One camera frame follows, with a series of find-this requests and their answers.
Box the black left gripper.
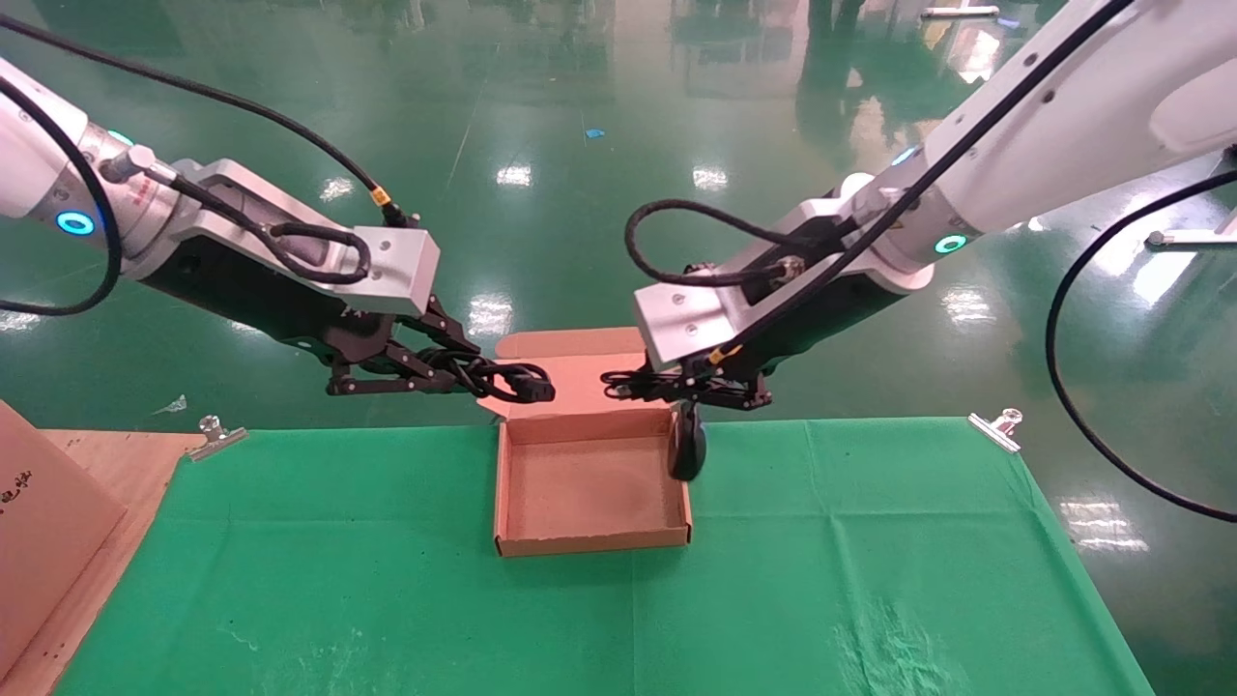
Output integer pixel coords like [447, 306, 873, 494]
[143, 235, 557, 404]

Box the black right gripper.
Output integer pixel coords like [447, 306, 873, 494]
[601, 274, 914, 413]

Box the black power cable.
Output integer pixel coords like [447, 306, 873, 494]
[423, 350, 558, 406]

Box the open brown cardboard box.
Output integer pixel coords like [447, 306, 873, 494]
[476, 326, 699, 559]

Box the silver binder clip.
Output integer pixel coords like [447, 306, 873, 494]
[968, 408, 1023, 453]
[187, 416, 247, 462]

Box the green tablecloth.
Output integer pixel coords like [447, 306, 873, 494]
[53, 418, 1156, 696]

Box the large brown printed carton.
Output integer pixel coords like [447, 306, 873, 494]
[0, 400, 129, 680]

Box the white table leg with foot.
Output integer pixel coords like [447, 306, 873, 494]
[1146, 215, 1237, 250]

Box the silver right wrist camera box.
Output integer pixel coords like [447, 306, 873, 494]
[632, 198, 851, 374]

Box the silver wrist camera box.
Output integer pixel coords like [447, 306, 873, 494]
[174, 159, 442, 321]
[632, 198, 851, 374]

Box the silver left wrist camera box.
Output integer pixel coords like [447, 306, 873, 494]
[174, 159, 442, 321]

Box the right wrist looped black cable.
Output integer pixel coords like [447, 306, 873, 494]
[624, 199, 815, 289]

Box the wrist looped black cable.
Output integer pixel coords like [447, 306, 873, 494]
[624, 199, 815, 289]
[100, 145, 375, 288]

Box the left wrist looped black cable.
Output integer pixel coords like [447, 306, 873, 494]
[100, 145, 375, 288]

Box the left arm hanging black cable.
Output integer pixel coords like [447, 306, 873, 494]
[0, 75, 125, 318]

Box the arm hanging black cable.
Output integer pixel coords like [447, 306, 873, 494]
[0, 75, 125, 318]
[1046, 171, 1237, 525]

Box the right arm hanging black cable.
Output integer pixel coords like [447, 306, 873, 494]
[1046, 171, 1237, 525]

